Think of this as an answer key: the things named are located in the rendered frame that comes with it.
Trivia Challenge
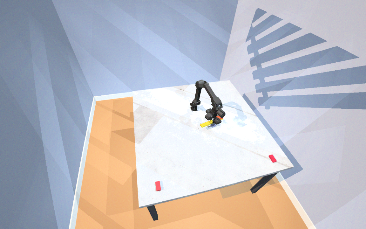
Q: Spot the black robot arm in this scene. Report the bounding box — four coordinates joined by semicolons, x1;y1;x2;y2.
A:
190;80;226;120

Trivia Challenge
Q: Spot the red rectangular block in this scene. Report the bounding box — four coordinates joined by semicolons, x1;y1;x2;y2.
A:
155;181;161;191

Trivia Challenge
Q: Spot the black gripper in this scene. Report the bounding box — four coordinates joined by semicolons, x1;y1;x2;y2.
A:
206;108;222;125

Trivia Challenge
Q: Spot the yellow bar with orange end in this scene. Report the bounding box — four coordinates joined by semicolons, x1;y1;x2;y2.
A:
200;116;223;128

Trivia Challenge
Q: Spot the red rectangular bar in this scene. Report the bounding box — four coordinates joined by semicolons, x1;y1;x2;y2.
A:
269;155;277;162

